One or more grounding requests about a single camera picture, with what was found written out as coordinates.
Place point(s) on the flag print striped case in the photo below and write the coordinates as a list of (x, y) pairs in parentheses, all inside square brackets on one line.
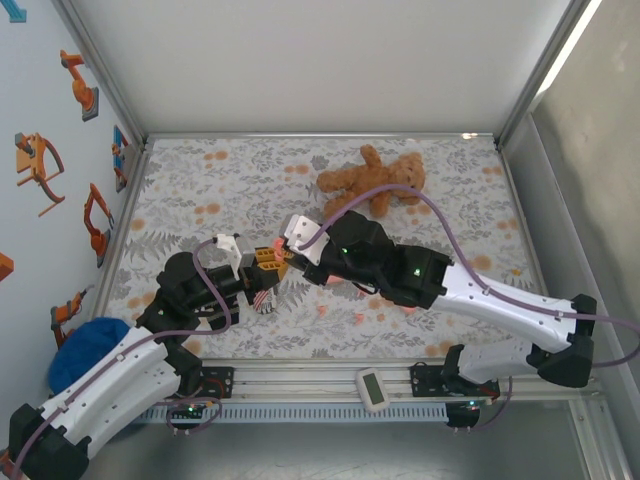
[(265, 302)]

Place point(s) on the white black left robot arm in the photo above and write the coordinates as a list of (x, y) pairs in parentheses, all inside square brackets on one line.
[(115, 370)]

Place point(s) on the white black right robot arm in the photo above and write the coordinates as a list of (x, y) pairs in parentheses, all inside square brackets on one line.
[(500, 305)]

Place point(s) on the brown teddy bear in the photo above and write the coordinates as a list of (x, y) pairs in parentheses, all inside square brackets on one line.
[(370, 175)]

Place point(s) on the floral print tablecloth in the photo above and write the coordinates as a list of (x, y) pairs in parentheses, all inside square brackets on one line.
[(225, 190)]

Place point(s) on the blue cloth bundle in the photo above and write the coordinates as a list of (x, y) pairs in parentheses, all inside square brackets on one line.
[(85, 345)]

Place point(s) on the black control board with LED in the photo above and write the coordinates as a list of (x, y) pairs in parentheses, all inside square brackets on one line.
[(192, 411), (465, 412)]

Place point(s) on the white timer with display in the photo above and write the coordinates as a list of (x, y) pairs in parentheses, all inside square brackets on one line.
[(372, 389)]

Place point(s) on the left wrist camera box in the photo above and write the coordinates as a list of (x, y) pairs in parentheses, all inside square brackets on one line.
[(245, 257)]

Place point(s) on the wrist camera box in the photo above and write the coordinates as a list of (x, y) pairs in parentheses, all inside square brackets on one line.
[(245, 257), (305, 232)]

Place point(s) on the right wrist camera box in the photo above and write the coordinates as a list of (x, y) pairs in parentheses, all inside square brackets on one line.
[(305, 232)]

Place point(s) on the aluminium frame rail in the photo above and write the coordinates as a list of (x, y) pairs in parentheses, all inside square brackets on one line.
[(526, 225), (320, 135), (122, 225)]

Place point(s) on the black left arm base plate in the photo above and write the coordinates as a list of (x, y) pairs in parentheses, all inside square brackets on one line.
[(225, 375)]

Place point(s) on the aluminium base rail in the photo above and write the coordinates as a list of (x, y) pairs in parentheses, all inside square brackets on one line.
[(310, 385)]

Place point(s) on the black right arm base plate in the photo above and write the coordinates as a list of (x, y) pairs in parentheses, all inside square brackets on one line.
[(425, 385)]

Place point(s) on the orange block wall sticker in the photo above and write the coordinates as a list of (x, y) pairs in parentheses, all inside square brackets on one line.
[(6, 267)]

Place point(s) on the orange grey gripper wall sticker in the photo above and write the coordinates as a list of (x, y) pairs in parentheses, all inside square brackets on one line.
[(35, 165)]

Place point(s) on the aluminium frame post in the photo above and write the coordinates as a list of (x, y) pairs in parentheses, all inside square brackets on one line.
[(600, 440), (104, 75), (537, 75)]

